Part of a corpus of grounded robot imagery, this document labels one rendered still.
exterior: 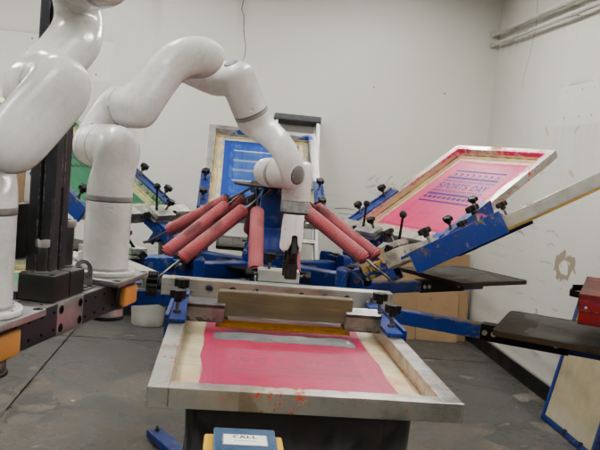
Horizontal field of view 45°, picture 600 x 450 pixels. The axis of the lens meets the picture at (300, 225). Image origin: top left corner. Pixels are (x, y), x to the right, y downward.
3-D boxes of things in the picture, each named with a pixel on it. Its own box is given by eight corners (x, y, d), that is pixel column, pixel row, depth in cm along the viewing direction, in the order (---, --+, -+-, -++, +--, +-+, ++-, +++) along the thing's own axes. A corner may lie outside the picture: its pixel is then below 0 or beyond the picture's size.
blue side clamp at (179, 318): (183, 344, 178) (185, 315, 177) (162, 342, 177) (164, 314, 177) (189, 316, 207) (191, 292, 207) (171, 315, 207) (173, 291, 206)
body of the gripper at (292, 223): (279, 205, 193) (275, 247, 194) (282, 208, 183) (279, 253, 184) (306, 208, 194) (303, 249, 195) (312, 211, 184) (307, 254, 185)
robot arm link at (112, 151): (100, 203, 146) (105, 122, 145) (71, 195, 156) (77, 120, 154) (143, 204, 152) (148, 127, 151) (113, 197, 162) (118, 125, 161)
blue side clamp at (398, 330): (404, 357, 184) (407, 330, 183) (385, 356, 183) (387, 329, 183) (379, 329, 213) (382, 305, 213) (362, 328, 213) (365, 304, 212)
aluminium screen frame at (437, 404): (462, 423, 136) (464, 404, 135) (145, 406, 129) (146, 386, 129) (376, 324, 214) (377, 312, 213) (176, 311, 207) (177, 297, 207)
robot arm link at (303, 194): (275, 157, 177) (250, 155, 184) (271, 201, 178) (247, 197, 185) (319, 162, 187) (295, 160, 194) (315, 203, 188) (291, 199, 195)
